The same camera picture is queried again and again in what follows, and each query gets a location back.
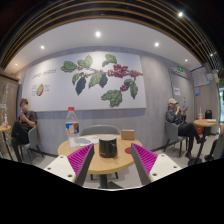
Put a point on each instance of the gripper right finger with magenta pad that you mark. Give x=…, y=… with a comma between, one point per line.
x=150, y=166

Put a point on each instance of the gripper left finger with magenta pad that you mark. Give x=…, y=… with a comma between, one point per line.
x=74, y=167

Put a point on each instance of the clear plastic water bottle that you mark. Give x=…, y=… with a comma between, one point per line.
x=72, y=128

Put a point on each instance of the round wooden table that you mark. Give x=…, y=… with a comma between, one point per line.
x=103, y=166
x=203, y=124
x=3, y=131

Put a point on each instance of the red round coaster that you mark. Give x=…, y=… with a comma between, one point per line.
x=128, y=150

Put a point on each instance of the black mug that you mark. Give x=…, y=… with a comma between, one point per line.
x=108, y=146

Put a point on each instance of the small brown cardboard box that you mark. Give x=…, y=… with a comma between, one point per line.
x=127, y=134

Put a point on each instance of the grey chair at right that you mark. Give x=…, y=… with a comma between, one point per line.
x=172, y=134

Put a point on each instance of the grey chair behind table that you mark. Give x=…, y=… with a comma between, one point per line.
x=100, y=129

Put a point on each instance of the grey chair at left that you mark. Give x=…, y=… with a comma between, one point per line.
x=32, y=145

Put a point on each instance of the seated person with white cap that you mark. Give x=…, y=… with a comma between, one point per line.
x=177, y=116

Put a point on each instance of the seated person in black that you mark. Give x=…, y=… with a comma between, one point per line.
x=26, y=121

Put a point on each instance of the round wooden table right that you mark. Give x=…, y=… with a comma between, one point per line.
x=203, y=124

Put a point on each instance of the black trash bin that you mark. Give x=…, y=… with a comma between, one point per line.
x=208, y=116

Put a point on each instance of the round wooden table left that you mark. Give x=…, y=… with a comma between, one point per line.
x=3, y=131

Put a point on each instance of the white notice board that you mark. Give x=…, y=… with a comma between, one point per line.
x=199, y=76

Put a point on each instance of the coffee plant wall mural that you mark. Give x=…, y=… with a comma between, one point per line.
x=86, y=81

